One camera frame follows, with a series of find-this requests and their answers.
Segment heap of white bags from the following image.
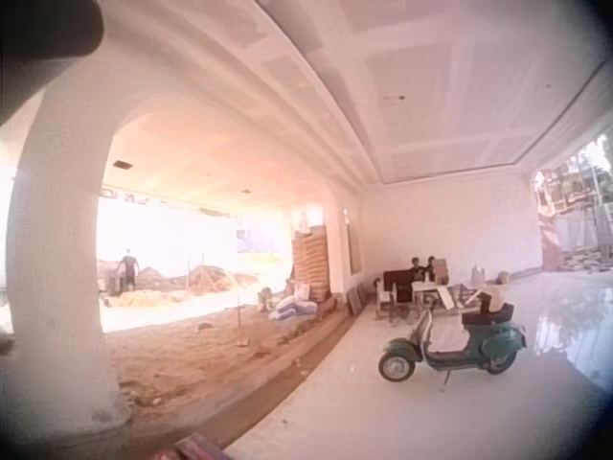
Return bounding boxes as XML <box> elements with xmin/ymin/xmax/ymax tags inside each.
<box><xmin>266</xmin><ymin>282</ymin><xmax>320</xmax><ymax>322</ymax></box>

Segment leaning grey tile slabs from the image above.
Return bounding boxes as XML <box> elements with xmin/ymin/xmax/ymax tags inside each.
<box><xmin>345</xmin><ymin>281</ymin><xmax>376</xmax><ymax>316</ymax></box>

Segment wooden folding chair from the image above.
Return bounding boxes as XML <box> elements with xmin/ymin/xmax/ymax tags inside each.
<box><xmin>373</xmin><ymin>276</ymin><xmax>399</xmax><ymax>321</ymax></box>

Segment heap of sand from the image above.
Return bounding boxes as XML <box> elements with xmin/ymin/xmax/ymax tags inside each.
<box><xmin>187</xmin><ymin>264</ymin><xmax>237</xmax><ymax>291</ymax></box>

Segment black chair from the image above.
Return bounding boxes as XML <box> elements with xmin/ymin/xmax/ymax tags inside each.
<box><xmin>381</xmin><ymin>269</ymin><xmax>415</xmax><ymax>321</ymax></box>

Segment upright wooden stick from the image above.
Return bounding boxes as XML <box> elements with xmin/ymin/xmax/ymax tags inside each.
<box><xmin>234</xmin><ymin>292</ymin><xmax>251</xmax><ymax>347</ymax></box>

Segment white table with items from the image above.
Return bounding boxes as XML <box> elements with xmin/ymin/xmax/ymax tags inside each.
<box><xmin>411</xmin><ymin>258</ymin><xmax>511</xmax><ymax>321</ymax></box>

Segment green motor scooter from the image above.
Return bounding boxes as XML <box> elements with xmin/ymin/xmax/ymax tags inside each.
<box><xmin>377</xmin><ymin>283</ymin><xmax>528</xmax><ymax>383</ymax></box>

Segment red object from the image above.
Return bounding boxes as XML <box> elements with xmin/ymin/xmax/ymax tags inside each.
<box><xmin>143</xmin><ymin>432</ymin><xmax>226</xmax><ymax>460</ymax></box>

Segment white round column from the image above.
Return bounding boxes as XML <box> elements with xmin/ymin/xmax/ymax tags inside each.
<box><xmin>5</xmin><ymin>52</ymin><xmax>130</xmax><ymax>435</ymax></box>

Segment pile of rubble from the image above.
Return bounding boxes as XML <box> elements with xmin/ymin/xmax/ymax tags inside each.
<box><xmin>557</xmin><ymin>248</ymin><xmax>610</xmax><ymax>275</ymax></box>

